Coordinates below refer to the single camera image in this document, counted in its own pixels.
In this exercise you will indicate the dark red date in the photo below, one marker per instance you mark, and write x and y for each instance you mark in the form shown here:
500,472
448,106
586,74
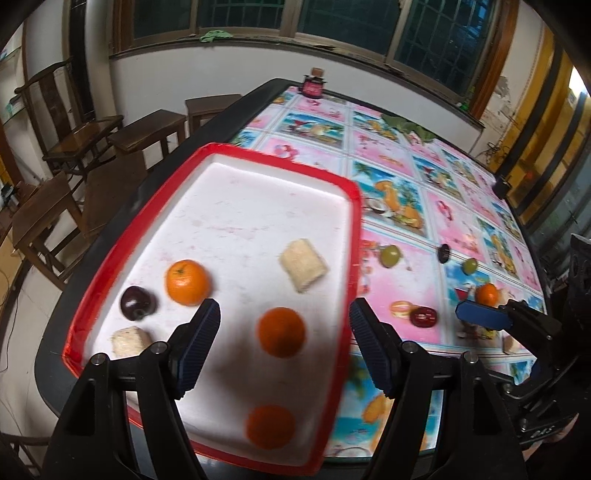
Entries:
424,316

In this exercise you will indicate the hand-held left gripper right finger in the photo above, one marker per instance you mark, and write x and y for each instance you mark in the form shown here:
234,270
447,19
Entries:
369,350

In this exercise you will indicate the orange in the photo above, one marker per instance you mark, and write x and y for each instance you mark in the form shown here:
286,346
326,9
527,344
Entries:
487,294
281,332
271,427
187,282

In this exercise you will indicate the dark wooden armchair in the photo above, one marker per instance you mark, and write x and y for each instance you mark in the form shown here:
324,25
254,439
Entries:
60,120

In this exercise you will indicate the dark purple plum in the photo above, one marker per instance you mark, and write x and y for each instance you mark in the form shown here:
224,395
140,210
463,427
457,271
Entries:
137,302

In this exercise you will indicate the round puffed rice cake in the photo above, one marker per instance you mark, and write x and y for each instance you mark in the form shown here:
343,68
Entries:
510,344

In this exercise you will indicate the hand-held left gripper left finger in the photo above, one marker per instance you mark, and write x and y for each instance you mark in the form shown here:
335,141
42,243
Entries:
201,346

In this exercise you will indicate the green cloth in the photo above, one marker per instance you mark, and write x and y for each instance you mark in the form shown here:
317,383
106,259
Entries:
406,125
214,35

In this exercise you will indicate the small dark date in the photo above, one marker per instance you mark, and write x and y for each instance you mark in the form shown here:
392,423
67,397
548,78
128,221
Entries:
444,253

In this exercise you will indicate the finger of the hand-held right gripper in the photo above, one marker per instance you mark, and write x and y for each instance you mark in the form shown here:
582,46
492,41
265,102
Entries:
480,314

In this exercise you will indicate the pink jar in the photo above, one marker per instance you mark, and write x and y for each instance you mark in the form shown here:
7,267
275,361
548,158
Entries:
313,84

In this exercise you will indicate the wooden framed window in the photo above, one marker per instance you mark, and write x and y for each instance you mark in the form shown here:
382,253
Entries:
346,18

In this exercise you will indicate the tan rice cake block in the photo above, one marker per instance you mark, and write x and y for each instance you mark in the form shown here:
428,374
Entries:
304,264

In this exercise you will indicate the small green object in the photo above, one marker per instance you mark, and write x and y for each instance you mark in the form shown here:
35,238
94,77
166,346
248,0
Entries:
464,105

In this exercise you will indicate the dark wooden stool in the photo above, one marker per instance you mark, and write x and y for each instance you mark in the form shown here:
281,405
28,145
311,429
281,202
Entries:
115,194
147,129
212,108
41,221

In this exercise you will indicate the small puffed rice cake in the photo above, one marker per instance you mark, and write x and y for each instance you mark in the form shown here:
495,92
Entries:
130,341

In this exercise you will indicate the yellow wooden door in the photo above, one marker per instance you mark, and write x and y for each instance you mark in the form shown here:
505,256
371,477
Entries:
549,115

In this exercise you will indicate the black round container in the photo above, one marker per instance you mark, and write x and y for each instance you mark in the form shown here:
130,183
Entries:
501,187

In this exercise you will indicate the printed fruit tablecloth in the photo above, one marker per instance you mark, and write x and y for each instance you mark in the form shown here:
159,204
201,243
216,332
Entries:
401,207

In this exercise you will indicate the red-rimmed white tray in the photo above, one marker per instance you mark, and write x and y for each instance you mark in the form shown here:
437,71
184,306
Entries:
240,217

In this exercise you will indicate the green grape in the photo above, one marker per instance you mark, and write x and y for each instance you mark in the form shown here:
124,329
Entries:
390,255
470,266

